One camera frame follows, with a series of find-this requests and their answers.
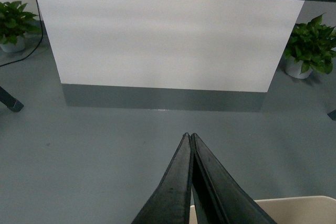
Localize potted green plant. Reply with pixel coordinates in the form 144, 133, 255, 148
1, 1, 41, 53
283, 14, 335, 79

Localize black rack foot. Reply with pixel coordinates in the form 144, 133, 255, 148
328, 110, 336, 121
0, 87, 24, 112

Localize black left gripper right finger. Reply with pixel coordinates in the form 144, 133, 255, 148
191, 133, 275, 223

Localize black rack right foot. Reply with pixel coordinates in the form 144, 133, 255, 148
328, 110, 336, 121

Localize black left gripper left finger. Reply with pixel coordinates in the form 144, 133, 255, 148
132, 133, 194, 224

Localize left potted green plant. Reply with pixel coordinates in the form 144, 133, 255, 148
1, 1, 41, 53

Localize black rack left foot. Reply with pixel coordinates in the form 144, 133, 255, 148
0, 87, 24, 112

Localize beige plastic laundry hamper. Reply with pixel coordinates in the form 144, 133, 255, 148
189, 195, 336, 224

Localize right potted green plant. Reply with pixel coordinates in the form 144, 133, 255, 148
283, 14, 335, 79

